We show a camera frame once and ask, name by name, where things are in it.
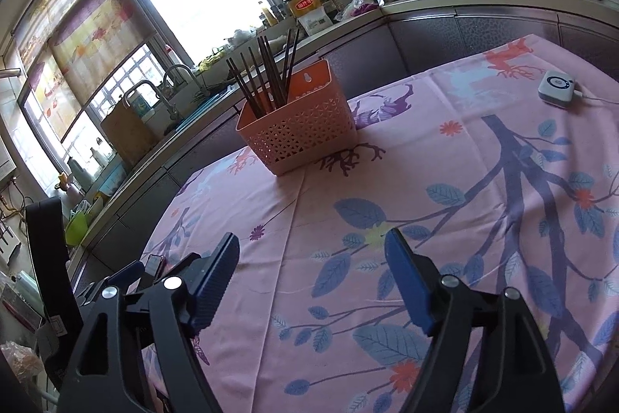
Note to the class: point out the dark chopstick right pair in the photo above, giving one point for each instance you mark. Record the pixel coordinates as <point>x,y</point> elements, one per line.
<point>288,63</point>

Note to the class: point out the green plastic bowl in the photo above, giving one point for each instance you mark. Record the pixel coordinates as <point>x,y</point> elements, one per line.
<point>76,229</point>

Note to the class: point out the orange perforated utensil basket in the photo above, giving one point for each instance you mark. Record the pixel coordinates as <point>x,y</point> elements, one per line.
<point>316,122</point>

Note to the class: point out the dark chopstick far left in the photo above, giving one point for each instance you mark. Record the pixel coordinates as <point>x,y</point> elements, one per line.
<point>249,95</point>

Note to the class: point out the orange labelled box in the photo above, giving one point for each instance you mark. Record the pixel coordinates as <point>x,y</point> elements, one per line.
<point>300,8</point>

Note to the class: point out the wooden cutting board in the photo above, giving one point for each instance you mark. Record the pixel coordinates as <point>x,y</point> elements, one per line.
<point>128,135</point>

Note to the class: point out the pink floral tablecloth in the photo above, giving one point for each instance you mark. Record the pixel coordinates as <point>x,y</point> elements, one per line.
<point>479,174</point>

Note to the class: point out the patterned roller blind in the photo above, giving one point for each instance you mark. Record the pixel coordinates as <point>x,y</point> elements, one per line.
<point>69,48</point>

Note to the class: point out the chrome faucet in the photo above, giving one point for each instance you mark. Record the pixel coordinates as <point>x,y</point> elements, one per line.
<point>144,109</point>
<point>178,77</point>

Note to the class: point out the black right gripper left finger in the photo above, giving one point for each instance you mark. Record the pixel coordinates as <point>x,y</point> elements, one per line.
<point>106,371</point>

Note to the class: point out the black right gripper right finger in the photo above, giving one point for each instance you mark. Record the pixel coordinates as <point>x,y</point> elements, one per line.
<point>515,372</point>

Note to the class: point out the white round device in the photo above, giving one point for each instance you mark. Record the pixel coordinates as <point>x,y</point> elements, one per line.
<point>557,89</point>

